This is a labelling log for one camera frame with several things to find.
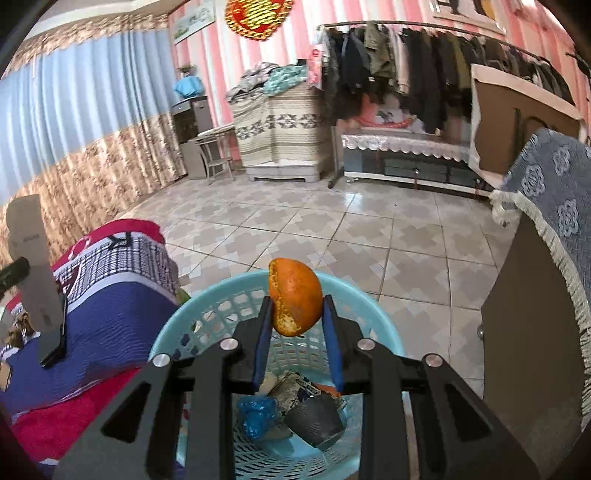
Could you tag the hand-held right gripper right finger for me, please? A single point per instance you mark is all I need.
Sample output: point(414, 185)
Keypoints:
point(332, 344)

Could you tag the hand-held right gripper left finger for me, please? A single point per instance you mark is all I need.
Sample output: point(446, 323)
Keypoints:
point(261, 353)

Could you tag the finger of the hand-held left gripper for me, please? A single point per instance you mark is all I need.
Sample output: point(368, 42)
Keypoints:
point(14, 276)

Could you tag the dark printed snack packet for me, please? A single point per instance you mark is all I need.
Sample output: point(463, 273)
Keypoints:
point(295, 385)

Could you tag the orange snack wrapper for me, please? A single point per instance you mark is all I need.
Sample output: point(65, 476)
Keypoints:
point(330, 391)

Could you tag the blue plastic shoe cover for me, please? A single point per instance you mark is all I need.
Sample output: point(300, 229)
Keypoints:
point(258, 415)

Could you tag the light blue plastic basket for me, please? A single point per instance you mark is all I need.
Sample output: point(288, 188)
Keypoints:
point(217, 304)

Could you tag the black ribbed paper cup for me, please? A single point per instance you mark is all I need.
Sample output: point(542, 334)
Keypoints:
point(316, 420)

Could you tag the red and blue blanket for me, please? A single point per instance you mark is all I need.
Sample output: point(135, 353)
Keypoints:
point(106, 323)

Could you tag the blue and floral curtain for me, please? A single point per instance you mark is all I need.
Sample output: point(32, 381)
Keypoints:
point(78, 115)

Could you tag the brown wooden cabinet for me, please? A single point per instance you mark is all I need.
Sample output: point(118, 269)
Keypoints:
point(531, 346)

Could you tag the low stand with lace cloth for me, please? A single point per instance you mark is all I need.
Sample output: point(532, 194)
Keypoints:
point(411, 159)

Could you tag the small metal side table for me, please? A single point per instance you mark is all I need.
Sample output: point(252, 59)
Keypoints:
point(217, 152)

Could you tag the cabinet under patterned cloth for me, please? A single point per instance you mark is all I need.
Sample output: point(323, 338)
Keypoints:
point(281, 134)

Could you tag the grey water dispenser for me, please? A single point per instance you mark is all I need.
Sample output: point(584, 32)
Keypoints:
point(191, 134)

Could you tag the red plastic basin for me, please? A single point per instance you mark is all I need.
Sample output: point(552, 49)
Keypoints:
point(385, 117)

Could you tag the blue cloth cover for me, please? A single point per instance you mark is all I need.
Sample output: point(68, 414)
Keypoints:
point(189, 87)

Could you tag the pile of folded clothes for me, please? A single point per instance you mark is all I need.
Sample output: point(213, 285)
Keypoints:
point(268, 81)

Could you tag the blue fringed patterned cloth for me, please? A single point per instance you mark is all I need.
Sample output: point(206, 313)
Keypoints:
point(558, 194)

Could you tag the pink hanging bag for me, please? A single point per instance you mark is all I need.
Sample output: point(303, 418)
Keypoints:
point(316, 67)

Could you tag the cardboard board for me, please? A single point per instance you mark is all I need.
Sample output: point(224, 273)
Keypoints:
point(503, 124)

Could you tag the rack of hanging clothes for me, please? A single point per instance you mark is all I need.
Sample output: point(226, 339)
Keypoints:
point(415, 69)

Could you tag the framed silhouette picture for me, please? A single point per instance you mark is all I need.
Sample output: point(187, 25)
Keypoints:
point(466, 14)

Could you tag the landscape wall poster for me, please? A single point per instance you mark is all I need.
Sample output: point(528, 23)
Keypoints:
point(194, 23)

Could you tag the red heart wall decoration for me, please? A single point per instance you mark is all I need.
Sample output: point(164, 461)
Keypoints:
point(258, 18)

